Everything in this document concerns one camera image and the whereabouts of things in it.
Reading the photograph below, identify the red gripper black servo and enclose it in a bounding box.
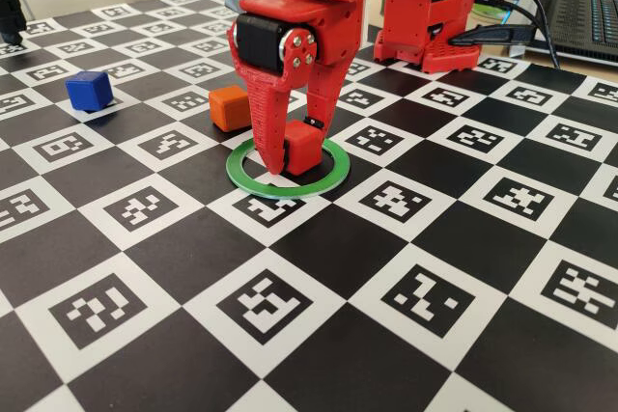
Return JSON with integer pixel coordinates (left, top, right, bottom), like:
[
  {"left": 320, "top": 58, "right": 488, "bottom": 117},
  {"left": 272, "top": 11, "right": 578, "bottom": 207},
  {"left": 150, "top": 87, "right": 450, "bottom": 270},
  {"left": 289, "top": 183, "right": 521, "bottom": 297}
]
[{"left": 226, "top": 0, "right": 371, "bottom": 177}]

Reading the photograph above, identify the red cube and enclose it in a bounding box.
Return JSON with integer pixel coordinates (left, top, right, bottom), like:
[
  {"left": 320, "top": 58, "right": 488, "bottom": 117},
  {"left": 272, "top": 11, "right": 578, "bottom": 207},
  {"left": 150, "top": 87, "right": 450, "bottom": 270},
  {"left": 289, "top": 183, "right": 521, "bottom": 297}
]
[{"left": 282, "top": 121, "right": 323, "bottom": 177}]

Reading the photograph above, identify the orange cube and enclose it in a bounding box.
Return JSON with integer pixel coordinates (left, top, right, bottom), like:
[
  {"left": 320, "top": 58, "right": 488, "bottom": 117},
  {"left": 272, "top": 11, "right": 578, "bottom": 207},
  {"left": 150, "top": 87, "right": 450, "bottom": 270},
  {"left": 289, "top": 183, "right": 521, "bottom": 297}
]
[{"left": 208, "top": 84, "right": 252, "bottom": 133}]

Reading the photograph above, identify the blue cube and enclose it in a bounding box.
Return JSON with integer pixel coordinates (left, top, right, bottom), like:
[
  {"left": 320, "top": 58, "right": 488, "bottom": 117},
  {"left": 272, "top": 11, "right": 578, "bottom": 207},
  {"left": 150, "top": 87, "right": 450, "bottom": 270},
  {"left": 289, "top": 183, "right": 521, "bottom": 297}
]
[{"left": 65, "top": 69, "right": 115, "bottom": 113}]

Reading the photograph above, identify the black white marker board mat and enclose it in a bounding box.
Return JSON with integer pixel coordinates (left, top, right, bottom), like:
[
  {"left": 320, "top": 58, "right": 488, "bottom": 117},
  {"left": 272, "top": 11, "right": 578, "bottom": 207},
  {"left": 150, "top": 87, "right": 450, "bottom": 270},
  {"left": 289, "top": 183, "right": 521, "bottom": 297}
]
[{"left": 0, "top": 0, "right": 618, "bottom": 412}]

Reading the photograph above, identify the black plug connector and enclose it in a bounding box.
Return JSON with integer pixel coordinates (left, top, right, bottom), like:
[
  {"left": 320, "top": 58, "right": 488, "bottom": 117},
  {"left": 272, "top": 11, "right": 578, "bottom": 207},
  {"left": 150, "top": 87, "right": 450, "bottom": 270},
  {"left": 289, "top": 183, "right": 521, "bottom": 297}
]
[{"left": 447, "top": 24, "right": 537, "bottom": 47}]

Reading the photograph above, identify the black laptop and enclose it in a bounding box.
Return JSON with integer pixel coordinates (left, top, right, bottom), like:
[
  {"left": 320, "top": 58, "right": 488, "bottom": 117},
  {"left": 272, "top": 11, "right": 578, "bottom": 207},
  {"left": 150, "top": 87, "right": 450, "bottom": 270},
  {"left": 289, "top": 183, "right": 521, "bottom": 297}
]
[{"left": 539, "top": 0, "right": 618, "bottom": 66}]

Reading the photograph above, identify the green flat ring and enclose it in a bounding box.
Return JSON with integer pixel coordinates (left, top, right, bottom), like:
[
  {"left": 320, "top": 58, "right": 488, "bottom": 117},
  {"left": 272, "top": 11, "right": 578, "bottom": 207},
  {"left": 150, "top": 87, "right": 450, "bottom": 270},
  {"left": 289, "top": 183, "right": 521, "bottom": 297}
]
[{"left": 225, "top": 137, "right": 351, "bottom": 200}]

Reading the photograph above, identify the black camera device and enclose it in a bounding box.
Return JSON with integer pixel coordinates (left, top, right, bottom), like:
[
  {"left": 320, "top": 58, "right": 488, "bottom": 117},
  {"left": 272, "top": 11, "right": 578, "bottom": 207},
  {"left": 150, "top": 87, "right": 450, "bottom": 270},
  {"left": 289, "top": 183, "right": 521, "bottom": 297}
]
[{"left": 0, "top": 0, "right": 28, "bottom": 45}]

